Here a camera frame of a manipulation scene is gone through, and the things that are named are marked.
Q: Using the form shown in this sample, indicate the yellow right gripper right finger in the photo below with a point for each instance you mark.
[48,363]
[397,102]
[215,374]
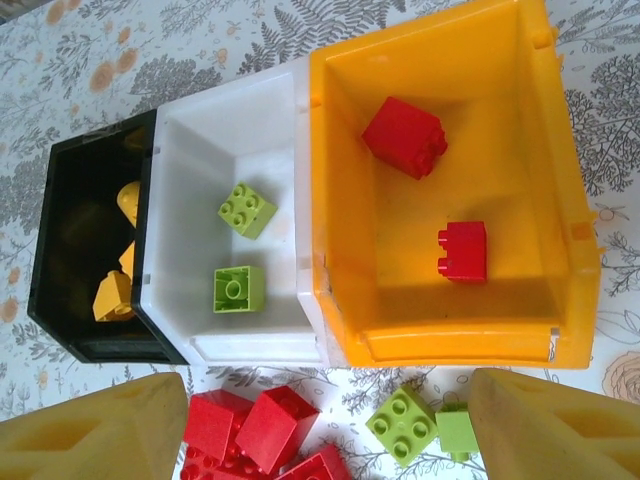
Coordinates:
[550,430]

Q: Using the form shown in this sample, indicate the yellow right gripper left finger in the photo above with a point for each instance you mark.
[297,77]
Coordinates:
[90,435]

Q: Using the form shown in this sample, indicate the green lego brick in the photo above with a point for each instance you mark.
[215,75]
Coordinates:
[247,210]
[400,422]
[239,290]
[454,430]

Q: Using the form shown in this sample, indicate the small red lego brick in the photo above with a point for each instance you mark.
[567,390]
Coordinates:
[465,252]

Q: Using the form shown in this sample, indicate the rounded yellow lego brick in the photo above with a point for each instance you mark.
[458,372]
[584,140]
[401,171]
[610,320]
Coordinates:
[131,202]

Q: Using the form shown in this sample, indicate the large red lego brick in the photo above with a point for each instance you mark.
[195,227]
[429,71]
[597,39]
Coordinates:
[400,135]

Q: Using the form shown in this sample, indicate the black plastic storage bin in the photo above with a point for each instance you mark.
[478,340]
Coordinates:
[65,250]

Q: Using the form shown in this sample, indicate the fern and flower print tablecloth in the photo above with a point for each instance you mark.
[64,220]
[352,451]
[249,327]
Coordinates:
[50,150]

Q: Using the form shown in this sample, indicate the yellow plastic storage bin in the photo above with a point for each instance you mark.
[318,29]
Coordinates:
[350,200]

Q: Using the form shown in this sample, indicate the white plastic storage bin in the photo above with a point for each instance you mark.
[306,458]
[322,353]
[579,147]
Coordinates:
[200,150]

